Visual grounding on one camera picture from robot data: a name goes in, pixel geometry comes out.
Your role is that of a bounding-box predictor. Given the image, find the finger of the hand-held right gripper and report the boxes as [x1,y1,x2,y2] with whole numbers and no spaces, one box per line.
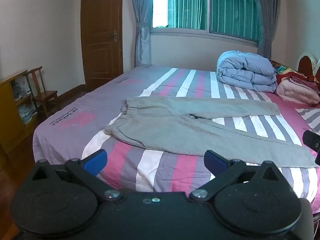
[302,129,320,166]

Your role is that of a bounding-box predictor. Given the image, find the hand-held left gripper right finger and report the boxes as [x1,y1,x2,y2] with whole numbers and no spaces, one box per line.
[189,150,284,202]

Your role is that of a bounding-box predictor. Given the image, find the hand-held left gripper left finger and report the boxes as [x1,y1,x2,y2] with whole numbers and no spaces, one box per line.
[32,149,123,202]

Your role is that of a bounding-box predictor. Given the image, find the grey pants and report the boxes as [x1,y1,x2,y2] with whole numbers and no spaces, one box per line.
[104,96,319,168]

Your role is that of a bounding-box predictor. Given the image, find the pink folded blanket pile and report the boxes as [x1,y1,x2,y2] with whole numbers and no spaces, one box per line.
[271,62,320,90]

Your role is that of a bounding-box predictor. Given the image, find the wooden headboard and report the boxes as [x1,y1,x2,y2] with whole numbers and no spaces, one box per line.
[270,52,320,85]

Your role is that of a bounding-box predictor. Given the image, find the bed with striped sheet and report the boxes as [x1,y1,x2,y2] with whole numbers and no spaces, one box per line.
[32,64,320,203]

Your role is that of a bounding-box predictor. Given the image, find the small wooden chair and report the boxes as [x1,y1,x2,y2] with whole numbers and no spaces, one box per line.
[23,66,60,117]

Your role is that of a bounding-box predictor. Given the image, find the folded light blue duvet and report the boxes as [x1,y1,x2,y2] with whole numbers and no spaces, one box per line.
[216,50,278,93]

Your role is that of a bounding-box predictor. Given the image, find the yellow wooden cabinet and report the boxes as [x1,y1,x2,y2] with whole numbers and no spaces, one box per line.
[0,69,38,155]

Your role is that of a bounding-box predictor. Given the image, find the brown wooden door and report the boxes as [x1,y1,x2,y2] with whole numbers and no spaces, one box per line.
[80,0,124,90]

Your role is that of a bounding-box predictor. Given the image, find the blue-grey curtain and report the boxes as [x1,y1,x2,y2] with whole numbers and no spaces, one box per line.
[129,0,156,67]
[253,0,281,60]

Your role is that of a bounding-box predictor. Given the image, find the window with green awning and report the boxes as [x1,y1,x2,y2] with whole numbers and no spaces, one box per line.
[149,0,262,46]

